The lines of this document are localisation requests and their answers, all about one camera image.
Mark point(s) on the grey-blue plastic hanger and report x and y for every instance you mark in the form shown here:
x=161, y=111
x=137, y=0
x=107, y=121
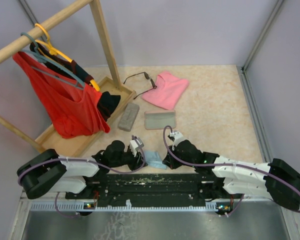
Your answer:
x=42, y=59

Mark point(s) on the pink folded shirt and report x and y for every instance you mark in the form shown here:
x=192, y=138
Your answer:
x=168, y=92

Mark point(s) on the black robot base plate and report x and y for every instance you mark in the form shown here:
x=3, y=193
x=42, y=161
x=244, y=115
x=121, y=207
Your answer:
x=181, y=191

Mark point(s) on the tortoiseshell sunglasses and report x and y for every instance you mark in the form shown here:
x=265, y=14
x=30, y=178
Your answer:
x=148, y=77

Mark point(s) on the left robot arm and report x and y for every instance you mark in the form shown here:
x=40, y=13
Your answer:
x=50, y=172

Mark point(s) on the grey glasses case green lining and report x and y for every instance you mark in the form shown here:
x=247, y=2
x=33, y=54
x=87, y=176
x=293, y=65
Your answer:
x=128, y=117

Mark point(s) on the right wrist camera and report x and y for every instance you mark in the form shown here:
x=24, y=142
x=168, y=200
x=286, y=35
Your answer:
x=176, y=137

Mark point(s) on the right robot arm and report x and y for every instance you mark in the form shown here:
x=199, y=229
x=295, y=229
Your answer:
x=224, y=178

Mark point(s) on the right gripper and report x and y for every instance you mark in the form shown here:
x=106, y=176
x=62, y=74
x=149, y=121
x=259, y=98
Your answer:
x=171, y=162

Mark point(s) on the dark striped hanging garment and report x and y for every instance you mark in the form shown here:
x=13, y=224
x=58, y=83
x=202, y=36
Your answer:
x=75, y=66

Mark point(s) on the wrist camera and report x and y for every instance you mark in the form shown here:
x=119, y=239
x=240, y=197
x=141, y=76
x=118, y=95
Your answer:
x=176, y=137
x=135, y=145

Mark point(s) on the pink glasses case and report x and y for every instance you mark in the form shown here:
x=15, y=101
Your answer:
x=159, y=119

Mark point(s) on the red hanging shirt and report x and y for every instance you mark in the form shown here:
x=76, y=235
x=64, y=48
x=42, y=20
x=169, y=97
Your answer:
x=72, y=111

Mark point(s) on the small light blue cloth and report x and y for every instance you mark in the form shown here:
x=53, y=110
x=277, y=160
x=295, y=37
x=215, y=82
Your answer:
x=153, y=159

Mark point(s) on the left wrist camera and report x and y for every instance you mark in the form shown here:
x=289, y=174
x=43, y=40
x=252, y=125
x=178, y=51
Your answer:
x=135, y=145

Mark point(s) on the yellow plastic hanger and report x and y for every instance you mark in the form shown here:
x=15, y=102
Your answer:
x=54, y=51

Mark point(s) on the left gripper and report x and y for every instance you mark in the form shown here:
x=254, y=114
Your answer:
x=137, y=162

